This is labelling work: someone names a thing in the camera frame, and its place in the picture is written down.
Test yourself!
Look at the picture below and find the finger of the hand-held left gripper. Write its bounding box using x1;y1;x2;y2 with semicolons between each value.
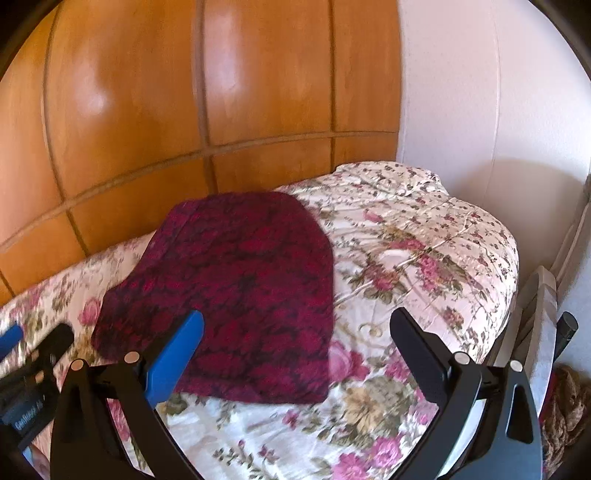
0;324;24;355
23;323;75;372

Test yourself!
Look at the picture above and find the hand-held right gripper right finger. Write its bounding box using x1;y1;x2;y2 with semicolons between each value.
390;308;543;480

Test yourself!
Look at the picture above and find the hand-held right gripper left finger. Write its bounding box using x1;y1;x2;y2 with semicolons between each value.
48;310;205;480

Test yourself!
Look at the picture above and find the burgundy patterned knit sweater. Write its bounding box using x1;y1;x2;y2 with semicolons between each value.
91;191;337;406

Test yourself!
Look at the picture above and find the floral bedspread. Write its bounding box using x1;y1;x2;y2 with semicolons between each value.
0;161;519;480

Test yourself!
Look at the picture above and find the white folding chair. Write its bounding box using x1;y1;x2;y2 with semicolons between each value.
485;265;560;467

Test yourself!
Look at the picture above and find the black handle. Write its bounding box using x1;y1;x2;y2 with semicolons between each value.
553;311;579;358

